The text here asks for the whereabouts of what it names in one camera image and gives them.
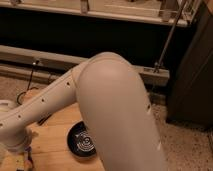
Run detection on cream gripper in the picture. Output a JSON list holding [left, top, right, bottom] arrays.
[[15, 148, 34, 171]]

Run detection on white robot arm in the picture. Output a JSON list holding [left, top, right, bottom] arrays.
[[0, 52, 168, 171]]

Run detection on black ceramic bowl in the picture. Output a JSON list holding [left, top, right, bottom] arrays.
[[67, 121, 96, 159]]

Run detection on black rectangular box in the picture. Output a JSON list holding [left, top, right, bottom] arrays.
[[37, 115, 52, 126]]

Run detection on metal rod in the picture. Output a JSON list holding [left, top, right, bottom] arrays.
[[154, 0, 187, 73]]

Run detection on dark cabinet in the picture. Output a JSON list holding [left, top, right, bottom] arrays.
[[166, 0, 213, 128]]

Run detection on black cable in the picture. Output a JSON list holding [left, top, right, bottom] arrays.
[[15, 58, 40, 105]]

